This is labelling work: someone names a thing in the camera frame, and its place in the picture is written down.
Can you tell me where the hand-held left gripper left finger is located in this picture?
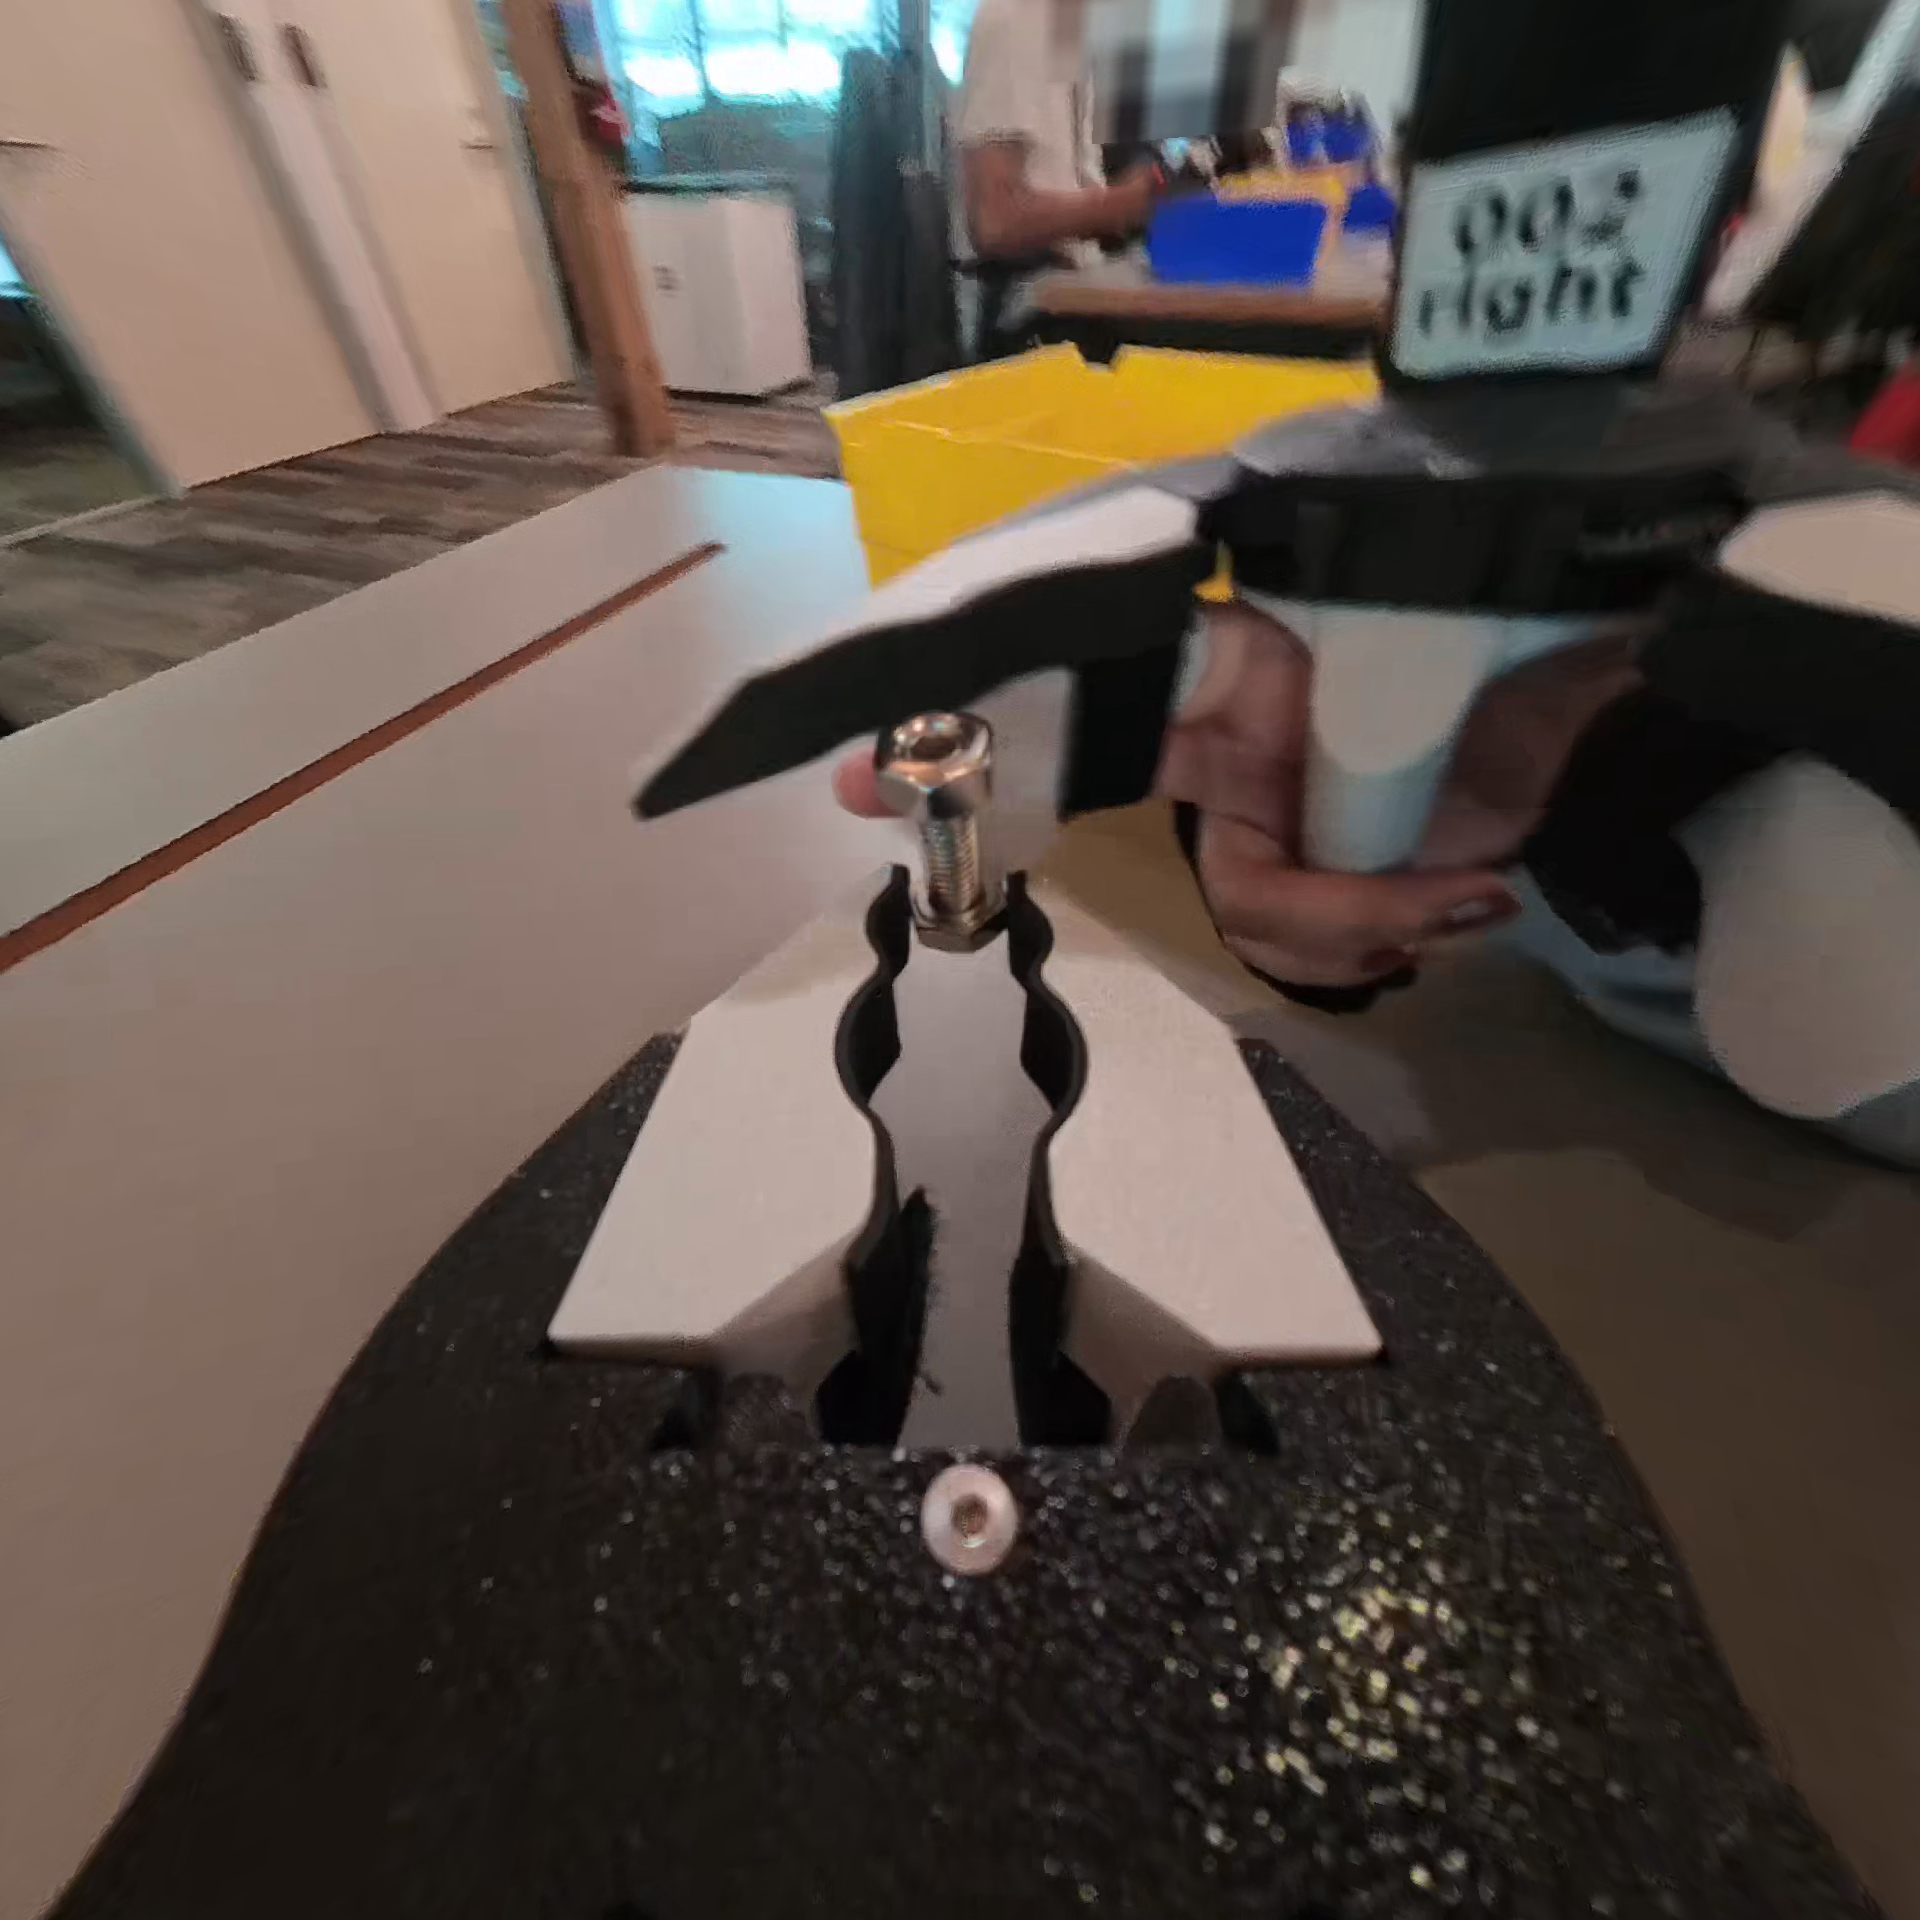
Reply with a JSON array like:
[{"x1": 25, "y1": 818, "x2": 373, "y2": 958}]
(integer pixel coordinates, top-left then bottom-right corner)
[{"x1": 547, "y1": 863, "x2": 922, "y2": 1378}]

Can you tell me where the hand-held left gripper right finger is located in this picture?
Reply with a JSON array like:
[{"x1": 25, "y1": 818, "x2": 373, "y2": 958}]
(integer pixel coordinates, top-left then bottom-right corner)
[{"x1": 1009, "y1": 874, "x2": 1384, "y2": 1378}]

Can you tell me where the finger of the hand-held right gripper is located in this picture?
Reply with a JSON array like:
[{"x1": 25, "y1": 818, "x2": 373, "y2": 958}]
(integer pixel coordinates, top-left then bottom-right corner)
[
  {"x1": 1651, "y1": 486, "x2": 1920, "y2": 782},
  {"x1": 632, "y1": 483, "x2": 1221, "y2": 823}
]

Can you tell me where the silver hex bolt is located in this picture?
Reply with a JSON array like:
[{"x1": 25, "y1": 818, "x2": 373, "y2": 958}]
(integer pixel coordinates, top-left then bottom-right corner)
[{"x1": 874, "y1": 711, "x2": 998, "y2": 922}]

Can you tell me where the person's right hand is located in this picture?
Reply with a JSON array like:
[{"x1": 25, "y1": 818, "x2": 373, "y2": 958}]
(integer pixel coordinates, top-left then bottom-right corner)
[{"x1": 1162, "y1": 598, "x2": 1666, "y2": 1011}]

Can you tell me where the yellow plastic bin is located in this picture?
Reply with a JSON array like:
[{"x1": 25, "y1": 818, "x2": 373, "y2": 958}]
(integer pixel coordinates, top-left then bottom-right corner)
[{"x1": 825, "y1": 343, "x2": 1386, "y2": 590}]

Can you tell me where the wooden work table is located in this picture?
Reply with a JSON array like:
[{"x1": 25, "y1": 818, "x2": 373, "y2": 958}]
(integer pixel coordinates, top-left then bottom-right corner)
[{"x1": 1030, "y1": 268, "x2": 1394, "y2": 366}]

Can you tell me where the blue plastic bin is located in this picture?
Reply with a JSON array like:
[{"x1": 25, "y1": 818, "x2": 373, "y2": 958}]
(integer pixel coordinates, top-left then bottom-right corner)
[{"x1": 1145, "y1": 185, "x2": 1340, "y2": 287}]

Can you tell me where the black office chair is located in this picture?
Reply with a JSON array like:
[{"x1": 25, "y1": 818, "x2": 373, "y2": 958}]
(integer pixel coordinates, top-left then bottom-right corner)
[{"x1": 830, "y1": 41, "x2": 965, "y2": 401}]

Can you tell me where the white cabinet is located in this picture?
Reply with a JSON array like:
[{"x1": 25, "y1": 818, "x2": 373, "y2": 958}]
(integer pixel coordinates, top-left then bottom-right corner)
[{"x1": 620, "y1": 175, "x2": 816, "y2": 401}]

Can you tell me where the white door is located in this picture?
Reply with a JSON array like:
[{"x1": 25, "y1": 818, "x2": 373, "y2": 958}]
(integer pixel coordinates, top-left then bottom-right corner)
[
  {"x1": 274, "y1": 0, "x2": 582, "y2": 426},
  {"x1": 0, "y1": 0, "x2": 441, "y2": 493}
]

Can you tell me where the wooden post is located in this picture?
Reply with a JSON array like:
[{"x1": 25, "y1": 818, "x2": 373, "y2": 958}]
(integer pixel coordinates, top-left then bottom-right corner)
[{"x1": 498, "y1": 0, "x2": 673, "y2": 461}]

